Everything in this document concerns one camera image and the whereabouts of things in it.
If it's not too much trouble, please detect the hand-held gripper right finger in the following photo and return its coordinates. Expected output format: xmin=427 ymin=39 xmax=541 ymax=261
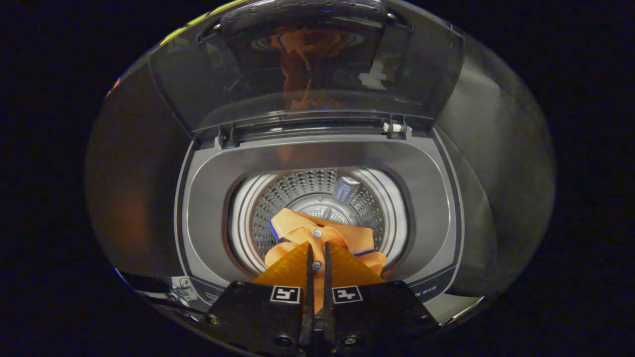
xmin=322 ymin=241 xmax=440 ymax=354

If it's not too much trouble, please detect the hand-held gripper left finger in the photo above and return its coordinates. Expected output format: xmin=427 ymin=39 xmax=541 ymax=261
xmin=206 ymin=241 xmax=314 ymax=355

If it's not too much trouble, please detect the orange polo shirt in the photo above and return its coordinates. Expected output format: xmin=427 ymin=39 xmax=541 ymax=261
xmin=264 ymin=208 xmax=387 ymax=314

